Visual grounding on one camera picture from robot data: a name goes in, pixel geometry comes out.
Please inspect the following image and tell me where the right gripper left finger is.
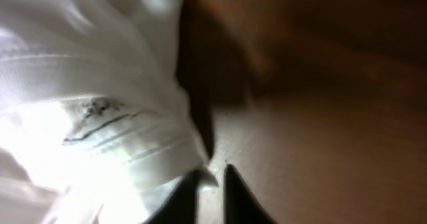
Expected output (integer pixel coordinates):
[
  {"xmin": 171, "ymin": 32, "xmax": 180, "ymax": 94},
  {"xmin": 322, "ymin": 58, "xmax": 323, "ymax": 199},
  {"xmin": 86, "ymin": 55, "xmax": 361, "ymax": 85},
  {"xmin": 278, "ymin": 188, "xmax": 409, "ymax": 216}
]
[{"xmin": 145, "ymin": 171, "xmax": 201, "ymax": 224}]

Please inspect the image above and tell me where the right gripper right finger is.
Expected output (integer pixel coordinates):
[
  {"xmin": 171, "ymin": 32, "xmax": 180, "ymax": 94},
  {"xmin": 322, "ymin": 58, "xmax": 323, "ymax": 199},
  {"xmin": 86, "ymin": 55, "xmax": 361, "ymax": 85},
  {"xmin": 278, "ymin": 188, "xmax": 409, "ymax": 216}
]
[{"xmin": 224, "ymin": 164, "xmax": 276, "ymax": 224}]

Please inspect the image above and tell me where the white t-shirt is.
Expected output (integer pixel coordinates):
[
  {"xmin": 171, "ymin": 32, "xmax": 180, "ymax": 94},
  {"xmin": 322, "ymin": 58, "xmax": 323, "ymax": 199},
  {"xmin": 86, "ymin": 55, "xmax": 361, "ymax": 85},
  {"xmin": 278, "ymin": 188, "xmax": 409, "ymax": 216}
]
[{"xmin": 1, "ymin": 0, "xmax": 208, "ymax": 223}]

